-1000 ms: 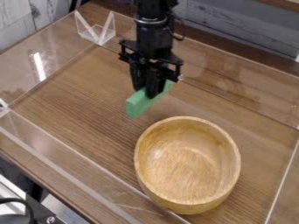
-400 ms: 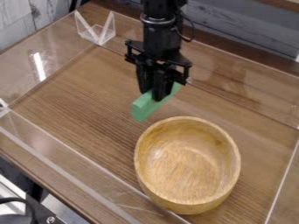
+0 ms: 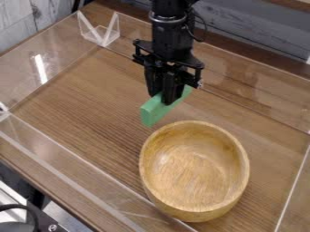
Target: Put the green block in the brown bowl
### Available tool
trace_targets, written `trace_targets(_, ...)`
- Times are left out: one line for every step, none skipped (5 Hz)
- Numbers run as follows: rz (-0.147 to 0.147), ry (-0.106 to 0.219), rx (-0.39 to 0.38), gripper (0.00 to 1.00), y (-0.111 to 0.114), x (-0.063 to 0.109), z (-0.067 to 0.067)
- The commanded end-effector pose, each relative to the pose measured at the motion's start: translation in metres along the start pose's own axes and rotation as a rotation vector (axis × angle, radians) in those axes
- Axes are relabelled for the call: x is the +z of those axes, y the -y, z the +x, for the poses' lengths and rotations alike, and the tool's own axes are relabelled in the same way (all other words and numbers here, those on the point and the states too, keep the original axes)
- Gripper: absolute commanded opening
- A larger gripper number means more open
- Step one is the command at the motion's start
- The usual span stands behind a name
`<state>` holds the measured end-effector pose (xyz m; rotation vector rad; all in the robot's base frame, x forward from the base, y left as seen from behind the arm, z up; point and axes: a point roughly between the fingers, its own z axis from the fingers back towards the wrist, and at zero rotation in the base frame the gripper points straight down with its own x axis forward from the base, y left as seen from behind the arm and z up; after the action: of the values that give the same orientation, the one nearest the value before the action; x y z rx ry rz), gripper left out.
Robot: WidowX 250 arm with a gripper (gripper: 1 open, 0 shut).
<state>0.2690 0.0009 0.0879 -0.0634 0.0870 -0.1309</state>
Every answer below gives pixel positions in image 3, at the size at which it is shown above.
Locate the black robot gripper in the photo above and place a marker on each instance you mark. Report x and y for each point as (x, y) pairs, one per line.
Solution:
(166, 56)

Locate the green rectangular block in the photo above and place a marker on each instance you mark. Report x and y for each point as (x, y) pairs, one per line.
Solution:
(154, 109)

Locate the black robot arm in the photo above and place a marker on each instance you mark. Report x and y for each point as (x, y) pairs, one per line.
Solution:
(173, 8)

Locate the brown wooden bowl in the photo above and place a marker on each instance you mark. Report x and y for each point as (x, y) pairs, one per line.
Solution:
(194, 169)

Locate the black metal table bracket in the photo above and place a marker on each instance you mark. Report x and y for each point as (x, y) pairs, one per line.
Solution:
(38, 217)

